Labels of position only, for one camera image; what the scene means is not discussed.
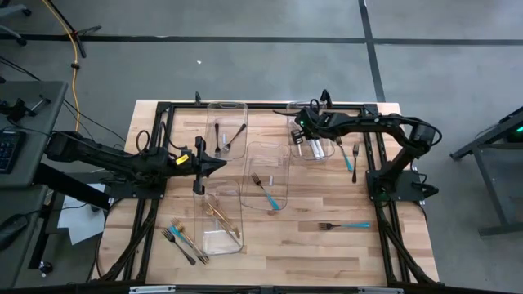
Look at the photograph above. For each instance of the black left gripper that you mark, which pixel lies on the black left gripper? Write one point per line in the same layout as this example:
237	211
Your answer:
180	161

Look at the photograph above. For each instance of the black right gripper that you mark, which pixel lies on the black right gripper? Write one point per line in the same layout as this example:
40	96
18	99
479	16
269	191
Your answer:
318	122

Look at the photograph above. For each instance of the clear plastic bin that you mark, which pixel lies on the clear plastic bin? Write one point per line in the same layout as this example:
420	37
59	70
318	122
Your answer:
237	112
220	245
292	122
278	159

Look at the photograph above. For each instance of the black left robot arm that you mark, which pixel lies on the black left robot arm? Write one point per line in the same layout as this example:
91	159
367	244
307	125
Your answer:
102	157

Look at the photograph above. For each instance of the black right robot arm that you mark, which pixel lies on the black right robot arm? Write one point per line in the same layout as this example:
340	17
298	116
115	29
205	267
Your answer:
367	121

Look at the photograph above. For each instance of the white paper sheets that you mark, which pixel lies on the white paper sheets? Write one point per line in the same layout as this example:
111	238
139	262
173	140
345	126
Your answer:
81	222

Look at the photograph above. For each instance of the black stand foot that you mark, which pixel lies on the black stand foot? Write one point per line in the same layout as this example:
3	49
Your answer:
69	185

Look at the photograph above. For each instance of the grey desk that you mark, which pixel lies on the grey desk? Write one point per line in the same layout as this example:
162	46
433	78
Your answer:
20	261
41	122

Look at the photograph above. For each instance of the black tripod stand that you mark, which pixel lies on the black tripod stand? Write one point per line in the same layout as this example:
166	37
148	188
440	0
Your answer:
88	29

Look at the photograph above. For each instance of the black caster wheel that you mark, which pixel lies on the black caster wheel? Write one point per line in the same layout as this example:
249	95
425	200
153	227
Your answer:
46	268

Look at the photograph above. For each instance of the black clamp tool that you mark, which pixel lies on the black clamp tool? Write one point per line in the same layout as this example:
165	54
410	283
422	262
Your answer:
18	109

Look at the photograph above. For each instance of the black keyboard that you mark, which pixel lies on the black keyboard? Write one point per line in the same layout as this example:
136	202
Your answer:
8	151

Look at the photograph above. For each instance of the grey metal stand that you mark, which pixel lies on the grey metal stand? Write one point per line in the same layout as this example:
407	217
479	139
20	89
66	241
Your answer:
490	196

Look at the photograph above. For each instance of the black computer mouse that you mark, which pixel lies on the black computer mouse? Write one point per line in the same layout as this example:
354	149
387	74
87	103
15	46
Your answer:
12	228

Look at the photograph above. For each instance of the grey office chair base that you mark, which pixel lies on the grey office chair base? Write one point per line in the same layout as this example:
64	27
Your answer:
16	9

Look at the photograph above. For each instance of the silver bracket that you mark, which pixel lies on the silver bracket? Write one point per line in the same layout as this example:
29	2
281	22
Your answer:
151	289
380	290

